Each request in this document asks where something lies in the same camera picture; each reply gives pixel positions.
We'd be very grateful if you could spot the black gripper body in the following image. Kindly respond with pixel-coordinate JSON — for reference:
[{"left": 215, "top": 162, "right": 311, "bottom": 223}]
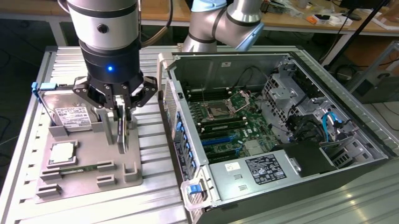
[{"left": 79, "top": 41, "right": 144, "bottom": 87}]

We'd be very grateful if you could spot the black graphics card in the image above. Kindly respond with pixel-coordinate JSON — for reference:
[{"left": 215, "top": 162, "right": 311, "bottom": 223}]
[{"left": 113, "top": 94, "right": 131, "bottom": 155}]

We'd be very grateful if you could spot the hard disk in blue carrier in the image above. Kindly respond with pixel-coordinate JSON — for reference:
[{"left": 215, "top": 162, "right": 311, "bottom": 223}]
[{"left": 29, "top": 81, "right": 104, "bottom": 133}]

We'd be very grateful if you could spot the open PC case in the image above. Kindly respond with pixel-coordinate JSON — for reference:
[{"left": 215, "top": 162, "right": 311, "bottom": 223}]
[{"left": 155, "top": 50, "right": 395, "bottom": 224}]

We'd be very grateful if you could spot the thin locking lever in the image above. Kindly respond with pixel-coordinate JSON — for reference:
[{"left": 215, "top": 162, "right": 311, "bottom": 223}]
[{"left": 200, "top": 83, "right": 209, "bottom": 107}]

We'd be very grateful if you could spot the grey parts rack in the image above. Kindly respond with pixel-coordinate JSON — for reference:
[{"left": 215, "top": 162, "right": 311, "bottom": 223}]
[{"left": 32, "top": 99, "right": 144, "bottom": 205}]

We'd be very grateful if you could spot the CPU socket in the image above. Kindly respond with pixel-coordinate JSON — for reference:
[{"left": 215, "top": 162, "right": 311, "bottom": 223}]
[{"left": 204, "top": 101, "right": 233, "bottom": 121}]

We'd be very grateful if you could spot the silver CPU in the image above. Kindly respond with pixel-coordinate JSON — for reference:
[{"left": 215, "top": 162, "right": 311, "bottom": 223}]
[{"left": 49, "top": 143, "right": 77, "bottom": 164}]

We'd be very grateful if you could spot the black installed RAM stick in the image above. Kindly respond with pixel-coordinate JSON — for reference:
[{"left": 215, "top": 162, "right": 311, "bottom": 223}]
[{"left": 199, "top": 120, "right": 247, "bottom": 133}]

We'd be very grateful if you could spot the metal socket cover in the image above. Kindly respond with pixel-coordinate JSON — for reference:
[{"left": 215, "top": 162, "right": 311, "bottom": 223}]
[{"left": 224, "top": 90, "right": 253, "bottom": 113}]

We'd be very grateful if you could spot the blue expansion slot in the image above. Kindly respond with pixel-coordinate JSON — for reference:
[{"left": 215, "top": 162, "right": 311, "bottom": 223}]
[{"left": 200, "top": 136, "right": 235, "bottom": 147}]

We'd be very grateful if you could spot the green RAM stick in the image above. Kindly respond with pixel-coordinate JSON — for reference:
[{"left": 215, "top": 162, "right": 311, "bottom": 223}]
[{"left": 59, "top": 164, "right": 99, "bottom": 175}]

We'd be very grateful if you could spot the black expansion slot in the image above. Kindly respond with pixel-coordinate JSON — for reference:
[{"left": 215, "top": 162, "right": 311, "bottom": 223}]
[{"left": 205, "top": 149, "right": 237, "bottom": 161}]

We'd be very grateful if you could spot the green motherboard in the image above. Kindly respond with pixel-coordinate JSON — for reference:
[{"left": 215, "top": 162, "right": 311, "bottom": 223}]
[{"left": 185, "top": 87, "right": 295, "bottom": 164}]

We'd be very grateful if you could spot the metal disk bay cage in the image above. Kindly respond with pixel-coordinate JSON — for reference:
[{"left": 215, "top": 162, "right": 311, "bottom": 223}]
[{"left": 260, "top": 59, "right": 314, "bottom": 126}]

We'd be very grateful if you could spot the grey power supply unit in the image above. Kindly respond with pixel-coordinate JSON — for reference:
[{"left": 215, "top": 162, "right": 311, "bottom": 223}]
[{"left": 208, "top": 149, "right": 303, "bottom": 203}]

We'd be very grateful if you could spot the wooden desk with clutter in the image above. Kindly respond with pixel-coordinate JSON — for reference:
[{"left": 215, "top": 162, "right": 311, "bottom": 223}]
[{"left": 261, "top": 0, "right": 399, "bottom": 67}]

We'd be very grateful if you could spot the black plastic cover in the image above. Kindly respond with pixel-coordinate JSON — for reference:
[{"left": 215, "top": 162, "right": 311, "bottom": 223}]
[{"left": 269, "top": 142, "right": 339, "bottom": 178}]

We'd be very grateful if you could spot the grey vented disk bay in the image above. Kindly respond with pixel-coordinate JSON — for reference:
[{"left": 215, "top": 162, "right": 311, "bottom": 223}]
[{"left": 319, "top": 136, "right": 375, "bottom": 169}]

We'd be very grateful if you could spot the black tripod pole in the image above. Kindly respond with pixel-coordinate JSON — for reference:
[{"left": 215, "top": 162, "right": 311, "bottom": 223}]
[{"left": 320, "top": 0, "right": 392, "bottom": 66}]

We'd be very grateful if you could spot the grey computer tower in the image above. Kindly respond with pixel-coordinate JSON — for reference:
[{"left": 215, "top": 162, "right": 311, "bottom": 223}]
[{"left": 351, "top": 72, "right": 399, "bottom": 103}]

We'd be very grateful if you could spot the black monitor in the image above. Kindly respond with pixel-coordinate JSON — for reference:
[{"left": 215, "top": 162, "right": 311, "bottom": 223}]
[{"left": 338, "top": 0, "right": 390, "bottom": 10}]

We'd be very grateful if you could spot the thick black camera cable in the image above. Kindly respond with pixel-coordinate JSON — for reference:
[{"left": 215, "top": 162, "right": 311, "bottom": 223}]
[{"left": 140, "top": 0, "right": 173, "bottom": 49}]

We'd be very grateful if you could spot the black looped wire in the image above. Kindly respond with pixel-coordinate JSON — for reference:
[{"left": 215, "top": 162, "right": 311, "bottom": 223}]
[{"left": 233, "top": 66, "right": 268, "bottom": 91}]

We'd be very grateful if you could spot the wooden desk with white frame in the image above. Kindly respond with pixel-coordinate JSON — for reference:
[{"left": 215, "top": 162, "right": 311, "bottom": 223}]
[{"left": 0, "top": 0, "right": 192, "bottom": 47}]

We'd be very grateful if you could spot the blue disk wire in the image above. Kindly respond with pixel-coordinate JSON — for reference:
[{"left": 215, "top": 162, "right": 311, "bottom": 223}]
[{"left": 322, "top": 111, "right": 340, "bottom": 143}]

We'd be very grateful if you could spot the aluminium frame post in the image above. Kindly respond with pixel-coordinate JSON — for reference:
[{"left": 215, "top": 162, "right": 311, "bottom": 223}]
[{"left": 347, "top": 41, "right": 399, "bottom": 94}]

